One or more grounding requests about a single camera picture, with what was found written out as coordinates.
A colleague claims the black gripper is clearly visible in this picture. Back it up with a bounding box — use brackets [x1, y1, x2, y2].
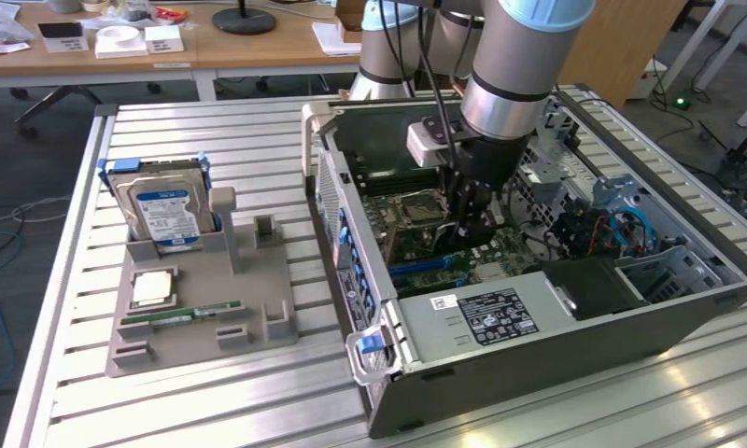
[439, 135, 533, 221]

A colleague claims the graphics card with fan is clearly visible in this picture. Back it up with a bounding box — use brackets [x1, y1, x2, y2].
[433, 212, 507, 251]

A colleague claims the perforated metal drive cage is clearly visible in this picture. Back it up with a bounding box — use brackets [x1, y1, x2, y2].
[514, 134, 600, 220]

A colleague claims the CPU socket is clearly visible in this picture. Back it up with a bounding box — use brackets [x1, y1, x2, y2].
[397, 189, 450, 224]

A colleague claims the green motherboard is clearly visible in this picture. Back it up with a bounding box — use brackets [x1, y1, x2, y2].
[346, 153, 553, 300]

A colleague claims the blue expansion slot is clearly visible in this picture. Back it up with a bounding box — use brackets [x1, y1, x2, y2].
[387, 255, 454, 279]

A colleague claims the white box with red button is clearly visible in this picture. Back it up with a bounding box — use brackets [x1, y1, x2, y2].
[634, 58, 672, 102]

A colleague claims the stack of white papers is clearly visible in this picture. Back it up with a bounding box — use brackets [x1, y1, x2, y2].
[310, 21, 365, 58]

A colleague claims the grey power supply unit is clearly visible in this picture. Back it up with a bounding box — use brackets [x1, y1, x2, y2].
[398, 273, 578, 365]

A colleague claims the open cardboard box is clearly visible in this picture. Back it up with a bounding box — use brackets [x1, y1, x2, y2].
[334, 0, 367, 44]

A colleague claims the metal disk bay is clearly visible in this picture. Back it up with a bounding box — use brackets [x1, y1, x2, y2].
[614, 245, 728, 304]

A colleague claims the blue case latch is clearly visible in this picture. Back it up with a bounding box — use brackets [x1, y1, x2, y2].
[355, 334, 383, 359]

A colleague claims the wooden desk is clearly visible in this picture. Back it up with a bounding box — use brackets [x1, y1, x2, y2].
[0, 0, 200, 102]
[196, 0, 525, 102]

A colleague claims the open grey PC case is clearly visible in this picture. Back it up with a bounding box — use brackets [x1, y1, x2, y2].
[302, 91, 747, 440]

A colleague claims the black round lamp base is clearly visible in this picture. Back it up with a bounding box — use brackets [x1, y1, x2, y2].
[211, 0, 278, 35]

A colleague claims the hard disk in blue caddy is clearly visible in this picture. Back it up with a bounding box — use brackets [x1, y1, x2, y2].
[98, 151, 218, 257]

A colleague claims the grey printed parts rack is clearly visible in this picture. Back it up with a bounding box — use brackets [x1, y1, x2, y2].
[103, 186, 302, 379]

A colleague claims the plain white box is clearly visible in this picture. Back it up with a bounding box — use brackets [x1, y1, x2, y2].
[143, 24, 184, 55]

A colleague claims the green RAM stick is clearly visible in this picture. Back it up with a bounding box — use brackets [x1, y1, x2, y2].
[122, 301, 246, 327]

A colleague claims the silver CPU chip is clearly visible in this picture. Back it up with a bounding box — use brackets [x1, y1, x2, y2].
[130, 273, 178, 308]

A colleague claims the white tape holder box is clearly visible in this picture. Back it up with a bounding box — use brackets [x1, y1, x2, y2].
[94, 25, 150, 61]

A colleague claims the black chair base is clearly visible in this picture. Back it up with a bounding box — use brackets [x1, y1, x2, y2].
[11, 83, 163, 139]

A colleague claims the white box with black lid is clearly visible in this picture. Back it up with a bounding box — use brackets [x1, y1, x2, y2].
[36, 21, 91, 54]

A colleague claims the clear plastic bag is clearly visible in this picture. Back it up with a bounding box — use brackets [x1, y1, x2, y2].
[0, 1, 36, 44]

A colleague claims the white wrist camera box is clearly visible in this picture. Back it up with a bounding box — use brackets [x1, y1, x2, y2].
[405, 119, 475, 168]

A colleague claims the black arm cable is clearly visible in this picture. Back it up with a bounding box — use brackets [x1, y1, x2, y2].
[418, 0, 461, 162]

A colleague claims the blue wire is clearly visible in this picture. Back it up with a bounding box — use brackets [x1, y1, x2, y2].
[614, 203, 661, 257]

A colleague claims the white table frame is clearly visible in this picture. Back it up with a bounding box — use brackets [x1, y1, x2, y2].
[657, 0, 747, 130]

